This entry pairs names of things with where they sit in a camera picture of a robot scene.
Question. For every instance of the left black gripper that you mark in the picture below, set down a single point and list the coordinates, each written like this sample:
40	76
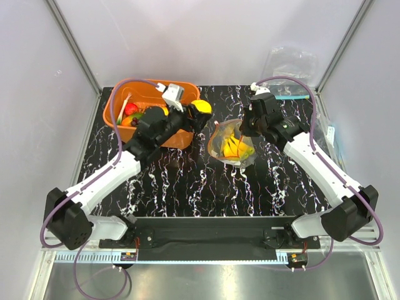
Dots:
198	118

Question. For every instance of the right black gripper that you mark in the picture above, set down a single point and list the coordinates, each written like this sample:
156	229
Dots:
244	130

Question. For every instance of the yellow pear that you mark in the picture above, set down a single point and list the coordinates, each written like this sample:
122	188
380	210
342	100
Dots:
202	106

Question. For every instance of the red zip clear bag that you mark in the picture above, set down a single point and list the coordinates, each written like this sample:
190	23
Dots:
222	131

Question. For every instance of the yellow banana bunch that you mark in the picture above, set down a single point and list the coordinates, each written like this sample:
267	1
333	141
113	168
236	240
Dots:
235	149

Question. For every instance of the orange plastic basket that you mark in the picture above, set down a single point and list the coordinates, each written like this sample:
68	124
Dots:
153	128

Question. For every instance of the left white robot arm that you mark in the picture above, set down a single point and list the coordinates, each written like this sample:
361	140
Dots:
66	213

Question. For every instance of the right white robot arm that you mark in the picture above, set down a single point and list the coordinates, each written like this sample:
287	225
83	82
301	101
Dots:
351	205

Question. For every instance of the blue zip plastic bag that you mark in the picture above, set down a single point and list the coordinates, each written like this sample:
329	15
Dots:
292	62

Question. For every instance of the clear plastic bag right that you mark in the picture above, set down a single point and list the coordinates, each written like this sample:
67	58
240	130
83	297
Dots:
321	125

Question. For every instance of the red apple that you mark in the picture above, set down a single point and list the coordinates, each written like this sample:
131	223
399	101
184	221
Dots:
131	108

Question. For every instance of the orange green mango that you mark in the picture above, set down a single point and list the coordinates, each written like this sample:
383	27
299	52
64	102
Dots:
132	120

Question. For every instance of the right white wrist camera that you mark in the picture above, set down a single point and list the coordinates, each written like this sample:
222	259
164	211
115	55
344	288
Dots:
257	89

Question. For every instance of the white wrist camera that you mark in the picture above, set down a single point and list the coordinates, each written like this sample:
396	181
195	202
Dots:
257	89
172	95

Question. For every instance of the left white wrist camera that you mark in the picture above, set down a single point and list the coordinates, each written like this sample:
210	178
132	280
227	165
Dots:
172	95

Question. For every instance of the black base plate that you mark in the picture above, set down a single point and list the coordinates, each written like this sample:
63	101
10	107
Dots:
200	240

